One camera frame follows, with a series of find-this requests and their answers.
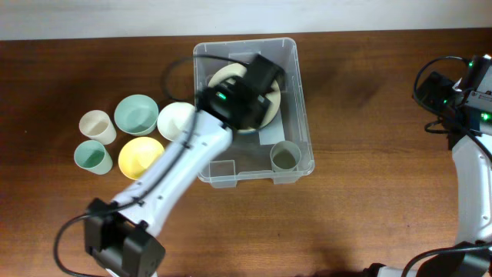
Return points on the grey plastic cup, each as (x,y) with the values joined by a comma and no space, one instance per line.
(285,156)

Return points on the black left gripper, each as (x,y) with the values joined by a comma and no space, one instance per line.
(264,108)

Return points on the yellow small bowl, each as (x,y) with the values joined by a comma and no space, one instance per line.
(138,155)

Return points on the cream plastic cup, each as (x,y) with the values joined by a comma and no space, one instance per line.
(98,126)

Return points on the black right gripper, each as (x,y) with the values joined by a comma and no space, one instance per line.
(443,85)

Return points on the beige bowl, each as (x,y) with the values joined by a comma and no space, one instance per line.
(235,69)

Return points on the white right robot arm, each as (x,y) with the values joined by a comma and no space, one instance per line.
(471,255)

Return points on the white small bowl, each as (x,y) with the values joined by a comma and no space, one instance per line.
(173,118)

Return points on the clear plastic storage bin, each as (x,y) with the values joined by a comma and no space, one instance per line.
(246,159)

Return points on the green small bowl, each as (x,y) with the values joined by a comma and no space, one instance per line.
(137,115)

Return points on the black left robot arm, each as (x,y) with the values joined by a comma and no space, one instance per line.
(121,236)

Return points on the green plastic cup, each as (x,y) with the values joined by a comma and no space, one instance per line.
(92,156)

